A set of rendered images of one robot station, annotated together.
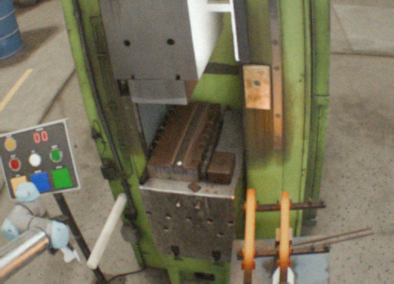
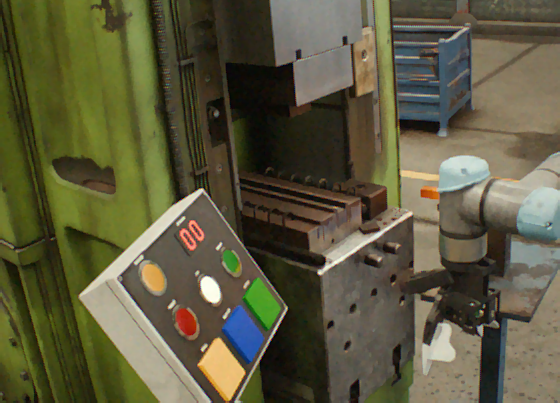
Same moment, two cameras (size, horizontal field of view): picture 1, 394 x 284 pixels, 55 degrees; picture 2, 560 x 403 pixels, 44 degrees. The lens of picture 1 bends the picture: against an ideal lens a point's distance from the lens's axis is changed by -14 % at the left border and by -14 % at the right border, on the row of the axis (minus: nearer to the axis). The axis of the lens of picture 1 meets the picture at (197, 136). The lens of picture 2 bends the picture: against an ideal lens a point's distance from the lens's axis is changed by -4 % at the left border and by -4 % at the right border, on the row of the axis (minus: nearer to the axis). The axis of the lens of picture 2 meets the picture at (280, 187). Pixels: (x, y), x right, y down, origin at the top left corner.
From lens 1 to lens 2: 1.75 m
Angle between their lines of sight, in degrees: 58
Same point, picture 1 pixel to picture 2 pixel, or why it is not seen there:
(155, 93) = (323, 77)
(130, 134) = not seen: hidden behind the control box
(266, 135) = (369, 138)
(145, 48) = not seen: outside the picture
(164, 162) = (321, 216)
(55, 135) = (207, 222)
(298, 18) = not seen: outside the picture
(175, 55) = (344, 3)
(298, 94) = (387, 61)
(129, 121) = (223, 198)
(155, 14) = not seen: outside the picture
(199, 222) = (384, 293)
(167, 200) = (354, 271)
